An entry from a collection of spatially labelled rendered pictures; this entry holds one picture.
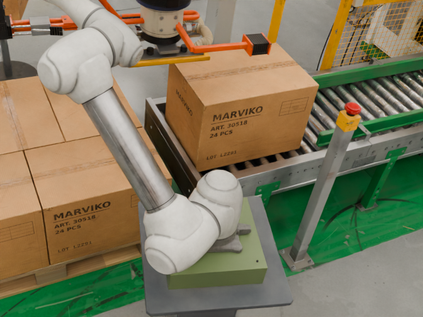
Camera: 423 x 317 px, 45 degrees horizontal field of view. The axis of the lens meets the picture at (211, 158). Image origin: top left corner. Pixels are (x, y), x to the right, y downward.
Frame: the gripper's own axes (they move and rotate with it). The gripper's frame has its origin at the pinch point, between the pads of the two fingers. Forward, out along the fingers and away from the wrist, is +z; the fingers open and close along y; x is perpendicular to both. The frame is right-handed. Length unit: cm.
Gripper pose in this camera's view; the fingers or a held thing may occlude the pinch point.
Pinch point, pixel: (2, 26)
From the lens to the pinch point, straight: 204.9
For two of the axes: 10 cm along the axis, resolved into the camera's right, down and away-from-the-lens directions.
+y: -3.3, -6.6, 6.7
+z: -1.2, 7.4, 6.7
